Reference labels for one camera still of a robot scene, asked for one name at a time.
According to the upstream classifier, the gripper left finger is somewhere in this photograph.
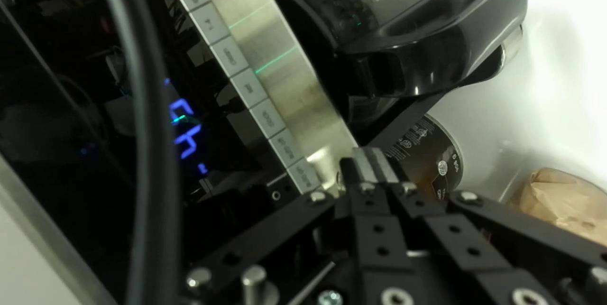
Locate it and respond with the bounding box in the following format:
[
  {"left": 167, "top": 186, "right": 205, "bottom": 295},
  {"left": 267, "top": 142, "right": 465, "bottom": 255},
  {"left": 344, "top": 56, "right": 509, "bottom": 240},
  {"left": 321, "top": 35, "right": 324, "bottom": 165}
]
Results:
[{"left": 183, "top": 148, "right": 418, "bottom": 305}]

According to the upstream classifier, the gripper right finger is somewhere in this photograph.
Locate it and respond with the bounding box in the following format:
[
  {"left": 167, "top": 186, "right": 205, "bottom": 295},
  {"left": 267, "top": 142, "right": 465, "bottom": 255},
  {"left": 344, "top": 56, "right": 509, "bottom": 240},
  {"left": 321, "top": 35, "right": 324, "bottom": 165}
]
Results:
[{"left": 369, "top": 148, "right": 607, "bottom": 305}]

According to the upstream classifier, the black and steel coffee maker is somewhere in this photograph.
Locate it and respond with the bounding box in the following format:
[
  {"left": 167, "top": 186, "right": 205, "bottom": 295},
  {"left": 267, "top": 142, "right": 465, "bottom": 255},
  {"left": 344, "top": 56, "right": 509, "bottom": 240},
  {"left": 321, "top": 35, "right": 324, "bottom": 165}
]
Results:
[{"left": 0, "top": 0, "right": 456, "bottom": 305}]

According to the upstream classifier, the dark printed canister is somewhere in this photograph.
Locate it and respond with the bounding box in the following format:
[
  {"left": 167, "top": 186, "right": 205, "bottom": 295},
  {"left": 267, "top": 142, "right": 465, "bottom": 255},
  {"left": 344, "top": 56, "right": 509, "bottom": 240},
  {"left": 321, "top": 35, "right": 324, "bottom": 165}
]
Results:
[{"left": 379, "top": 114, "right": 464, "bottom": 201}]

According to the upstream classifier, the brown paper bag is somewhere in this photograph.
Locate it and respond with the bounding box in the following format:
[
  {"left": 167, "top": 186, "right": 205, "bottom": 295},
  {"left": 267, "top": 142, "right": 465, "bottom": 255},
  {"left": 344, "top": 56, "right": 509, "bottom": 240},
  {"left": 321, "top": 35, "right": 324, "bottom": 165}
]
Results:
[{"left": 510, "top": 167, "right": 607, "bottom": 248}]

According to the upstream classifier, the glass carafe with black handle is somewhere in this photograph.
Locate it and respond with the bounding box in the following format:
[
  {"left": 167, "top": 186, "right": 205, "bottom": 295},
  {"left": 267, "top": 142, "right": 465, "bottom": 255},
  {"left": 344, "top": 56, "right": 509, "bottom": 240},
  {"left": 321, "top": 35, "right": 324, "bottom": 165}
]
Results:
[{"left": 258, "top": 0, "right": 529, "bottom": 128}]

